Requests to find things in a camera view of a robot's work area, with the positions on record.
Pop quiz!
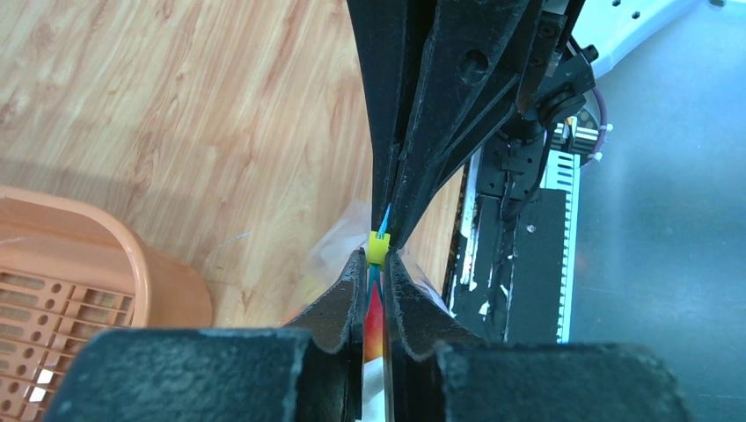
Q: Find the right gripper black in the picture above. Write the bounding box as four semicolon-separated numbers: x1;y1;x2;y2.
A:
386;1;599;249

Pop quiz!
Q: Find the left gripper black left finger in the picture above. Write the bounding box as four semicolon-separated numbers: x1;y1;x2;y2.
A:
44;249;367;421

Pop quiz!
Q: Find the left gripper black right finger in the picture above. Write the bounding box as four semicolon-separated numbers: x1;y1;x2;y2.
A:
382;251;692;421

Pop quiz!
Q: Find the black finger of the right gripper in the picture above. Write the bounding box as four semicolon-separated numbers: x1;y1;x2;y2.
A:
347;1;443;222

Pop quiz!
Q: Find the clear zip top bag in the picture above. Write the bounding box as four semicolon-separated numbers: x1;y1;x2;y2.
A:
282;199;456;422

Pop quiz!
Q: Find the orange plastic basket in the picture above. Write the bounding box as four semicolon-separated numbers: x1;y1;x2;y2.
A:
1;186;214;421

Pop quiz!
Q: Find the orange green toy mango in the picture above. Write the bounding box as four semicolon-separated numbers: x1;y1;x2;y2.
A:
363;280;384;362

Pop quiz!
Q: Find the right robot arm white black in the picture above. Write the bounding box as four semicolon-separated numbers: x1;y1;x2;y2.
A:
347;1;689;248

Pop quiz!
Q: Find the white slotted cable duct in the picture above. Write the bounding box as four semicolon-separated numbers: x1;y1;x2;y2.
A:
540;149;581;343

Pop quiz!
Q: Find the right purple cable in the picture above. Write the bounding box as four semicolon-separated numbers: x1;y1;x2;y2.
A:
580;87;611;170

